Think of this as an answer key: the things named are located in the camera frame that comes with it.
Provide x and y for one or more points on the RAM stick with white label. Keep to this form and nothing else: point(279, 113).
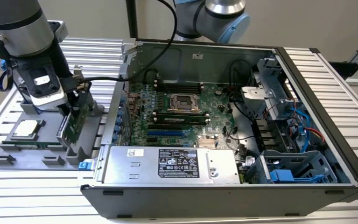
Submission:
point(177, 119)

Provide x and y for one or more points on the rear port block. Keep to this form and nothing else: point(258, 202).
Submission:
point(132, 100)

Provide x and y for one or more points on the black bracket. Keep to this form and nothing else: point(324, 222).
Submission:
point(342, 68)

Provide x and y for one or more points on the black plastic fan shroud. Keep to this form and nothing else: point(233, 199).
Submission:
point(263, 134)

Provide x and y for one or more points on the black vertical post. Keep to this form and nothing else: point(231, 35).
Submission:
point(131, 18)

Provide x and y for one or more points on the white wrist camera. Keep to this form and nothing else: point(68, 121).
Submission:
point(45, 98)

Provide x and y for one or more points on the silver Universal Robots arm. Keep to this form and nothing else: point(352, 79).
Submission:
point(13, 28)

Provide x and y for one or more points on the silver metal drive cage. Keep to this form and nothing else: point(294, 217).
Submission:
point(259, 93)

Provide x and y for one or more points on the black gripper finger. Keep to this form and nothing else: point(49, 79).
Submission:
point(78, 100)
point(64, 110)

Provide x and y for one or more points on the green RAM stick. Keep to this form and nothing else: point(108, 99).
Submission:
point(29, 144)

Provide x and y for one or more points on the hard disk in blue carrier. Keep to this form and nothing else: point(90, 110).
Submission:
point(2, 65)

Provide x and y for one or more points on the long black expansion slot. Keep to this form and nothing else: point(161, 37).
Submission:
point(165, 127)

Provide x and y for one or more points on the green graphics card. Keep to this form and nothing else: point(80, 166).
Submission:
point(76, 126)

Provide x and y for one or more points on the grey parts rack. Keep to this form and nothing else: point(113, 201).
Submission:
point(25, 161)

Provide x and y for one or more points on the grey disk bay cage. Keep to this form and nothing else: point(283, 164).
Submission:
point(290, 156)

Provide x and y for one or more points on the silver power supply unit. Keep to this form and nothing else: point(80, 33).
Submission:
point(140, 172)

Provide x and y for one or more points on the small case wall sticker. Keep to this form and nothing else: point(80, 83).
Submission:
point(197, 56)

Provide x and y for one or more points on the silver CPU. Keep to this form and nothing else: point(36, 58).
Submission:
point(26, 128)

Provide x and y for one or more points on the black table corner cap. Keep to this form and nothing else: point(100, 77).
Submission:
point(314, 51)

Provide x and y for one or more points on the open grey PC case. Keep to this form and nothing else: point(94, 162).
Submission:
point(196, 203)

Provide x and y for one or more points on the small silver heat sink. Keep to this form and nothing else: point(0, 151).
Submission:
point(207, 143)

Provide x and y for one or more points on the round coin battery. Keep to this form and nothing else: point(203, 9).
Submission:
point(217, 92)

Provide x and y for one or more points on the short black expansion slot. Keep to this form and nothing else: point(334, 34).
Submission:
point(152, 140)

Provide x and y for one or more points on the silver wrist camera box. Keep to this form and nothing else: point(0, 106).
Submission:
point(60, 31)

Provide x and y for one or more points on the blue case latch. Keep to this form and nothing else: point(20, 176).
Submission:
point(84, 166)

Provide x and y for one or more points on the green motherboard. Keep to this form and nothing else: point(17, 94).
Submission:
point(215, 109)

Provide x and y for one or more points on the blue disk carrier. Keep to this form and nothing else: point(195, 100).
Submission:
point(279, 175)

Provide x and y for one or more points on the blue expansion slot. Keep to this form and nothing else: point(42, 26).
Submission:
point(165, 134)

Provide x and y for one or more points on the CPU socket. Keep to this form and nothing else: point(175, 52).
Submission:
point(183, 100)

